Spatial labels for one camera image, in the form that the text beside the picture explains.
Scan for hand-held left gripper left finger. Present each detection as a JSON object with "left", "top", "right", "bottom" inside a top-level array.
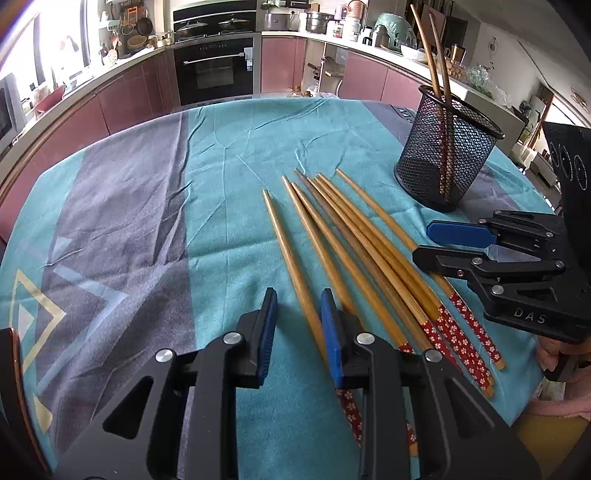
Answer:
[{"left": 51, "top": 287, "right": 279, "bottom": 480}]

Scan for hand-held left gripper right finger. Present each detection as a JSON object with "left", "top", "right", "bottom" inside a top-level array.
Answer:
[{"left": 320, "top": 288, "right": 543, "bottom": 480}]

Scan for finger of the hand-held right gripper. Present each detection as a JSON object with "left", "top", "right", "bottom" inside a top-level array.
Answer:
[
  {"left": 412, "top": 245, "right": 567, "bottom": 297},
  {"left": 426, "top": 210, "right": 568, "bottom": 253}
]

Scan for bunch of wooden chopsticks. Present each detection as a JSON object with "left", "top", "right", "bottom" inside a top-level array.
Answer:
[{"left": 262, "top": 168, "right": 507, "bottom": 457}]

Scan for black mesh utensil cup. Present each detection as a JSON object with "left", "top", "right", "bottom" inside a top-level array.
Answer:
[{"left": 394, "top": 84, "right": 505, "bottom": 213}]

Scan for dark brown chopstick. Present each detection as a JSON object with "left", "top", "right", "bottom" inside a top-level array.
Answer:
[{"left": 294, "top": 168, "right": 462, "bottom": 370}]

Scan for person's right hand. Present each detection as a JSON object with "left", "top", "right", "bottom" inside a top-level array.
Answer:
[{"left": 536, "top": 338, "right": 562, "bottom": 373}]

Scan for yellow cloth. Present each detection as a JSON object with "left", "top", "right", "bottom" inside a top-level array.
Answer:
[{"left": 512, "top": 413, "right": 591, "bottom": 480}]

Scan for teal grey tablecloth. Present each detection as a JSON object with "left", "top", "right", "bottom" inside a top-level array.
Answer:
[{"left": 0, "top": 95, "right": 561, "bottom": 480}]

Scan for green covered appliance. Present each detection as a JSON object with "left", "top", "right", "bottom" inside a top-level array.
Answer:
[{"left": 374, "top": 13, "right": 419, "bottom": 51}]

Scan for steel stock pot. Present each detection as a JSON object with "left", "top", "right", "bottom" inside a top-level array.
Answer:
[{"left": 305, "top": 11, "right": 334, "bottom": 34}]

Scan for black built-in oven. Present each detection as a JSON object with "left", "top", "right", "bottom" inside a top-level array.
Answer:
[{"left": 173, "top": 34, "right": 257, "bottom": 108}]

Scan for dark wooden chair back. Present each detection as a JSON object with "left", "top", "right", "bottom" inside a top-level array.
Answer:
[{"left": 0, "top": 327, "right": 51, "bottom": 480}]

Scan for pink kitchen cabinets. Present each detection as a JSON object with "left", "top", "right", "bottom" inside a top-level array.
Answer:
[{"left": 0, "top": 36, "right": 430, "bottom": 241}]

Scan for silver box appliance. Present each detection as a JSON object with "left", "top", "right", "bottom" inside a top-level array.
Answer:
[{"left": 264, "top": 12, "right": 293, "bottom": 32}]

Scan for red bowl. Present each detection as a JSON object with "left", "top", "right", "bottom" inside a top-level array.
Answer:
[{"left": 34, "top": 85, "right": 65, "bottom": 114}]

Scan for black range hood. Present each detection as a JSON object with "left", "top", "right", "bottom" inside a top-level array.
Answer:
[{"left": 173, "top": 1, "right": 258, "bottom": 21}]

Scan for white microwave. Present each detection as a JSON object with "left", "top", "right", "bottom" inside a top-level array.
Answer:
[{"left": 0, "top": 74, "right": 27, "bottom": 149}]

